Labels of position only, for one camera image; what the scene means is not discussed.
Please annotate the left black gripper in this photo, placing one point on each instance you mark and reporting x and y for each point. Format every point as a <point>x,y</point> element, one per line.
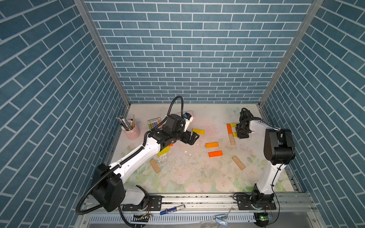
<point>191,140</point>

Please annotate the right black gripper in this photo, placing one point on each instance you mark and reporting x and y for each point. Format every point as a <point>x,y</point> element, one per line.
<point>242,137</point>

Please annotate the wooden block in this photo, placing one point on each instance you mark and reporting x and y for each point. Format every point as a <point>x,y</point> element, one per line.
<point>231,139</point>
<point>155,166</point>

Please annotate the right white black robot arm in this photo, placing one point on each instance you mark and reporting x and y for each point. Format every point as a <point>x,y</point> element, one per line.
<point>278,149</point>

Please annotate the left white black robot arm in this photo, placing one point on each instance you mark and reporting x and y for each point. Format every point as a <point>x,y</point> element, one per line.
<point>110,191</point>

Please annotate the colourful marker box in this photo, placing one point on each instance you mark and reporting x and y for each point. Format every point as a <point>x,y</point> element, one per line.
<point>152,123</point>

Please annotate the pink pen cup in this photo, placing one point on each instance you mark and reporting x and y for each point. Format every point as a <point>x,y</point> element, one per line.
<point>134,133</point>

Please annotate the pink pencil case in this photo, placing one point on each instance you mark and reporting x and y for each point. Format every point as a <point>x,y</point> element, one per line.
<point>188,114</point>

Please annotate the wooden block right low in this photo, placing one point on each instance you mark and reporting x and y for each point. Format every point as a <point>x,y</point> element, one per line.
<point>238,162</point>

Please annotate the orange block centre low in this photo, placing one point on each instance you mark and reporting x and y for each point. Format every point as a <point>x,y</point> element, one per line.
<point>215,154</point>

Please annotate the light orange block centre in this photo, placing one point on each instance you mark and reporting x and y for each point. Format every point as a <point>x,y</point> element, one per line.
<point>212,145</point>

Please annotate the pens in cup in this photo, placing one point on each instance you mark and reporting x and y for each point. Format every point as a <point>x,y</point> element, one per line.
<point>128,125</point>

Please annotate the green lit circuit board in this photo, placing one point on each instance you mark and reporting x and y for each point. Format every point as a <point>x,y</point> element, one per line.
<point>262,219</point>

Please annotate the clear plastic bag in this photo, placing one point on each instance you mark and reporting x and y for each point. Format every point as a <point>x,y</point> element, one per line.
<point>219,221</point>

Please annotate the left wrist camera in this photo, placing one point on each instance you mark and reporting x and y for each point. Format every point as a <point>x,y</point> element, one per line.
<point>177,123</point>

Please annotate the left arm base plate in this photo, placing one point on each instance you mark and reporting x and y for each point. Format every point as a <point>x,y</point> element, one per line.
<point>150,203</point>

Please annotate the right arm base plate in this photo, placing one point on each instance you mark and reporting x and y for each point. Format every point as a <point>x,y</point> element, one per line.
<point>247,202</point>

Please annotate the blue screwdriver on rail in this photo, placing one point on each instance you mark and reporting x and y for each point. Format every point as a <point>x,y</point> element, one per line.
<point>173,209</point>

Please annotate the aluminium front rail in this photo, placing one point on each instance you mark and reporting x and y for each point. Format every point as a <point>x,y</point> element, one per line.
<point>291,207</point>

